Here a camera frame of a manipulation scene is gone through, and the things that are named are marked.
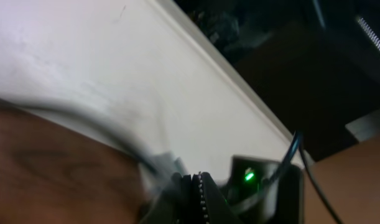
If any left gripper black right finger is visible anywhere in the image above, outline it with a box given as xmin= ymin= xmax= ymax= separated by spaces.
xmin=192 ymin=172 xmax=242 ymax=224

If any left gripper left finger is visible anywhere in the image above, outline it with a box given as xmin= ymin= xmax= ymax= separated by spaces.
xmin=139 ymin=172 xmax=192 ymax=224

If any white usb cable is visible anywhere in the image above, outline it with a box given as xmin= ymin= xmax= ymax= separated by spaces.
xmin=0 ymin=93 xmax=190 ymax=194

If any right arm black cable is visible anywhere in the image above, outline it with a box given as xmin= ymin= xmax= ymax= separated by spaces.
xmin=264 ymin=130 xmax=345 ymax=224

